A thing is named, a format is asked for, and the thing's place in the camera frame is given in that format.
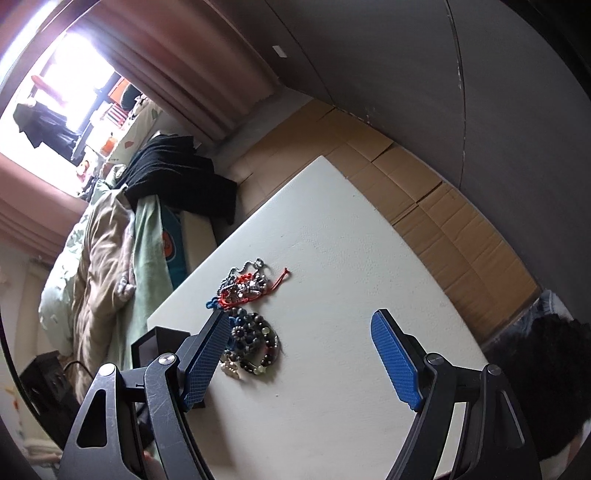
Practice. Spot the white leaf-patterned cot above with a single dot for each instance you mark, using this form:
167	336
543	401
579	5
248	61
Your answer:
125	141

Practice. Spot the black clothing on bed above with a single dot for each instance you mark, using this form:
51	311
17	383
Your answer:
169	167

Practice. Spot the pink curtain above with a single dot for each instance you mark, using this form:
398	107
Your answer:
186	57
36	217

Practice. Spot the silver chain red cord jewelry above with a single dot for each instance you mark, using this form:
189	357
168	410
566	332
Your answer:
245	285

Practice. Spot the hanging dark garment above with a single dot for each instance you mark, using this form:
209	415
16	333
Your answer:
42	125

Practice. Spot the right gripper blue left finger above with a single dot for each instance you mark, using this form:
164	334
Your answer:
104	442

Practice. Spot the light green pillow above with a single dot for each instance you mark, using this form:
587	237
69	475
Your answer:
56	301

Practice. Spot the teal orange cushion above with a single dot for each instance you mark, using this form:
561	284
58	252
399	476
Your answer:
173	246

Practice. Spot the dark grey wardrobe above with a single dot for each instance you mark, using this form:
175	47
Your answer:
480	96

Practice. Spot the pink curtain left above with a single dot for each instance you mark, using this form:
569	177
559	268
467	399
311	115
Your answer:
36	217

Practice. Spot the black box on floor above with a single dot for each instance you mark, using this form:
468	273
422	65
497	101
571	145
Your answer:
52	395

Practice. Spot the flattened cardboard sheets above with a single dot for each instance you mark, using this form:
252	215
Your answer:
480	273

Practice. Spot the white wall socket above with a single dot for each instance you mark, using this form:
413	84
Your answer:
279	51

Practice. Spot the black item on cot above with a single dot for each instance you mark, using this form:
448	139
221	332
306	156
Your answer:
128	97

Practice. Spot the pink curtain right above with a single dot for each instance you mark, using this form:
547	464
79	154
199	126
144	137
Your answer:
186	57

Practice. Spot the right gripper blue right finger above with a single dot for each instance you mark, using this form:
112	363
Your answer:
493	443

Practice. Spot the beige duvet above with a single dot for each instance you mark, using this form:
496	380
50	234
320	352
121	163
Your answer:
104	283

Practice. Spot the green bed sheet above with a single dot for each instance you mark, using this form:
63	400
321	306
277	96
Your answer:
153	284

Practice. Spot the black jewelry box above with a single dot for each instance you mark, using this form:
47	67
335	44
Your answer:
160	340

